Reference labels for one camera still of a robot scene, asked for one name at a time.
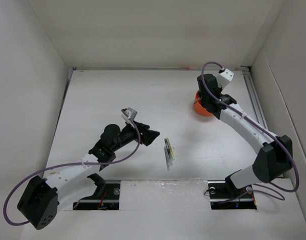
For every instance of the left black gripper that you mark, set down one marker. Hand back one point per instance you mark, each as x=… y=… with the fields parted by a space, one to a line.
x=146 y=135

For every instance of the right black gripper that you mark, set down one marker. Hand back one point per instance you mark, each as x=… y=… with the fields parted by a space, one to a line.
x=220 y=88

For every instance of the yellow highlighter pen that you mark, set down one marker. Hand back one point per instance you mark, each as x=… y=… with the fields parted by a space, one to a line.
x=172 y=156

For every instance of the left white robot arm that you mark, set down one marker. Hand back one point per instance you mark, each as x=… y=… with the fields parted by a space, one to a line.
x=43 y=198

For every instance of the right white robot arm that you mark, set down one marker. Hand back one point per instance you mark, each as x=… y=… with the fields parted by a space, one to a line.
x=273 y=152

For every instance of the orange round organizer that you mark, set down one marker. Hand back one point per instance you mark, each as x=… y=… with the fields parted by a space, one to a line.
x=200 y=109

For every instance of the green-capped pen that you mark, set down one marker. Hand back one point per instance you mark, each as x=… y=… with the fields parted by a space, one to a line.
x=167 y=148

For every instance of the clear lilac pen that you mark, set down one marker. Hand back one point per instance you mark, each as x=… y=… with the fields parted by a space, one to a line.
x=168 y=159

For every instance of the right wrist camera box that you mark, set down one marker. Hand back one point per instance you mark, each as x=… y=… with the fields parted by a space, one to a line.
x=224 y=77

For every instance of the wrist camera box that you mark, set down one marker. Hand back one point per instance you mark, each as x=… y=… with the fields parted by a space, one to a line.
x=224 y=77
x=129 y=114

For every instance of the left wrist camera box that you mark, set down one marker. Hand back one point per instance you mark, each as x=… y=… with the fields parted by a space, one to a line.
x=129 y=114

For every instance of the aluminium side rail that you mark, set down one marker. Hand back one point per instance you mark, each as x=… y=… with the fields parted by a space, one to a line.
x=254 y=99

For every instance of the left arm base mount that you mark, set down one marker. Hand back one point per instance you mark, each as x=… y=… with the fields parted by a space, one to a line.
x=106 y=196

